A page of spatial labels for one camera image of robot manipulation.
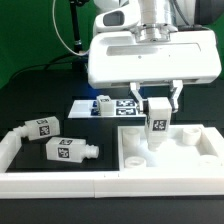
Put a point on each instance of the white square tabletop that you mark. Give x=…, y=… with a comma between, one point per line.
x=187, y=148

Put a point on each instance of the white U-shaped fence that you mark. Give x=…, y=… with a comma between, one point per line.
x=101, y=183

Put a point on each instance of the white marker sheet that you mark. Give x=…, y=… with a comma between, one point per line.
x=117, y=108

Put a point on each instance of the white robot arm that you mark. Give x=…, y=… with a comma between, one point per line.
x=139, y=43

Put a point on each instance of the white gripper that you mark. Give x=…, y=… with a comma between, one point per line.
x=143, y=46

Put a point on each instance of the black camera pole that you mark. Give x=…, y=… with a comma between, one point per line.
x=74, y=4

